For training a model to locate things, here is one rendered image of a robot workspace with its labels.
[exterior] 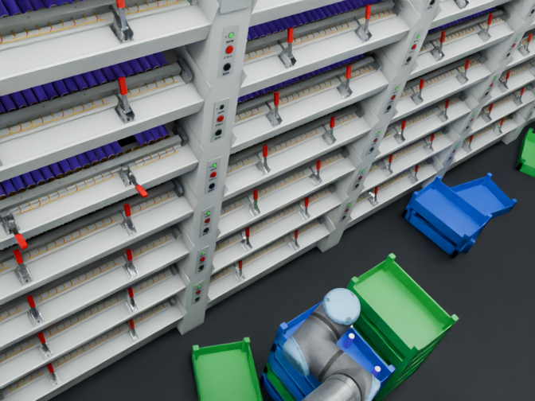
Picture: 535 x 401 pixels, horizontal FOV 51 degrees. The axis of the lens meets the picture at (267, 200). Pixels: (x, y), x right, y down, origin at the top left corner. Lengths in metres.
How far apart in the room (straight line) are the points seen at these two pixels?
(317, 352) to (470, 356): 1.12
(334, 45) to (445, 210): 1.34
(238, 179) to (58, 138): 0.61
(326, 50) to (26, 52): 0.76
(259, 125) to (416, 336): 0.87
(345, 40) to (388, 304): 0.88
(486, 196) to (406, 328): 1.23
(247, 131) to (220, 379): 0.93
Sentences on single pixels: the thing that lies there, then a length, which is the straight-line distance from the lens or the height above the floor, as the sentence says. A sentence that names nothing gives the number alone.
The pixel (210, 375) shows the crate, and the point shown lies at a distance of 2.03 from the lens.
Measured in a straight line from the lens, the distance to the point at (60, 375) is 1.89.
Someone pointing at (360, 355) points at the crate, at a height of 0.32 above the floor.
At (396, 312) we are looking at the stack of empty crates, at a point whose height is 0.32.
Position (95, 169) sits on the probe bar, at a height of 0.93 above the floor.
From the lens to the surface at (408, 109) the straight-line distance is 2.04.
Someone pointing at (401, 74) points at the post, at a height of 0.90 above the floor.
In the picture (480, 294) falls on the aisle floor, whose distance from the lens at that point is 2.55.
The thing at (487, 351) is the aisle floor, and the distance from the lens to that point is 2.41.
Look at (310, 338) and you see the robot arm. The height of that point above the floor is 0.70.
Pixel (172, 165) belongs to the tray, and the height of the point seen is 0.89.
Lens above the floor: 1.85
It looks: 47 degrees down
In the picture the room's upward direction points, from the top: 14 degrees clockwise
